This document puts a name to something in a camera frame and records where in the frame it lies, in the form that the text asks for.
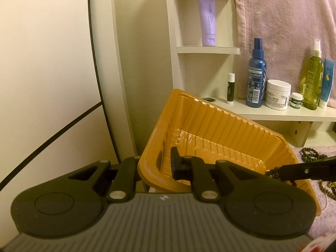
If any small green label jar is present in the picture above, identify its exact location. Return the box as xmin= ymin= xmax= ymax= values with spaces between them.
xmin=291 ymin=92 xmax=304 ymax=109

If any cream wooden shelf unit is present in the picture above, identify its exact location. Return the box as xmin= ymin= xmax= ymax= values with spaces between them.
xmin=163 ymin=0 xmax=336 ymax=148

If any brown bead bracelet with tassel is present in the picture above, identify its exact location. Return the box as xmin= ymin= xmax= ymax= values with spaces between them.
xmin=265 ymin=167 xmax=336 ymax=201

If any white and green lip balm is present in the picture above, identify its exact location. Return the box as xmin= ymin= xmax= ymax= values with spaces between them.
xmin=226 ymin=73 xmax=236 ymax=102

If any green spray bottle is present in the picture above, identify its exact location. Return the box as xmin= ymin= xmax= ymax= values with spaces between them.
xmin=302 ymin=39 xmax=324 ymax=111

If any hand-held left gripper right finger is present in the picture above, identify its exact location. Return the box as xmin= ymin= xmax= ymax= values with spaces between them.
xmin=170 ymin=147 xmax=263 ymax=200

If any white cream jar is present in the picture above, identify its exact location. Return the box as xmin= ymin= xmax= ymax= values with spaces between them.
xmin=263 ymin=79 xmax=292 ymax=111

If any blue and white tube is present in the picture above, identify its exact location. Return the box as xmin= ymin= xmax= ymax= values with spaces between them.
xmin=318 ymin=58 xmax=335 ymax=109

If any orange ribbed plastic tray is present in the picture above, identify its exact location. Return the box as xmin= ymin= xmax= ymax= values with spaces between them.
xmin=138 ymin=89 xmax=322 ymax=210

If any purple cosmetic tube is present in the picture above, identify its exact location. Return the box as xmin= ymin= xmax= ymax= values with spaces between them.
xmin=197 ymin=0 xmax=218 ymax=46

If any pink hanging towel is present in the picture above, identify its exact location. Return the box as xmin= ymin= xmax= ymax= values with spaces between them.
xmin=232 ymin=0 xmax=336 ymax=101

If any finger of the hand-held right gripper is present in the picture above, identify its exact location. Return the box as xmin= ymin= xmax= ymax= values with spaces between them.
xmin=276 ymin=156 xmax=336 ymax=182

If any blue spray bottle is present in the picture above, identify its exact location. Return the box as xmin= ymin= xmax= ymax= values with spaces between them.
xmin=246 ymin=38 xmax=267 ymax=108

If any lavender table towel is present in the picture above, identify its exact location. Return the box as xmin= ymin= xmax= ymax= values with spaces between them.
xmin=289 ymin=147 xmax=336 ymax=243

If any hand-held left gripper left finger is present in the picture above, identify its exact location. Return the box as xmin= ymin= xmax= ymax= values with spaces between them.
xmin=67 ymin=156 xmax=144 ymax=202

